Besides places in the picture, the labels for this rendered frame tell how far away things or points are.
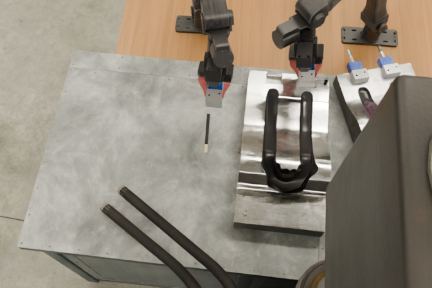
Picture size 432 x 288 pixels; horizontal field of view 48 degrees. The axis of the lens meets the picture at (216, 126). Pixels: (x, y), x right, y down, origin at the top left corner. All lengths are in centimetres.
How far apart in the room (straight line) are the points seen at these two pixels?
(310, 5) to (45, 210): 98
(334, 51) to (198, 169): 65
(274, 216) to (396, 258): 118
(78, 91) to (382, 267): 151
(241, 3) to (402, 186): 165
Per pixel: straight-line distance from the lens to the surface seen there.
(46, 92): 274
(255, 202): 145
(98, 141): 163
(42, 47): 291
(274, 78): 163
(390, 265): 28
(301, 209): 146
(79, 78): 175
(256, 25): 183
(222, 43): 130
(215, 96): 147
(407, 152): 28
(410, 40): 192
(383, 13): 171
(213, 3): 135
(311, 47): 143
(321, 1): 139
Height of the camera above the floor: 224
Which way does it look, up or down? 64 degrees down
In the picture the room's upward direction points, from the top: straight up
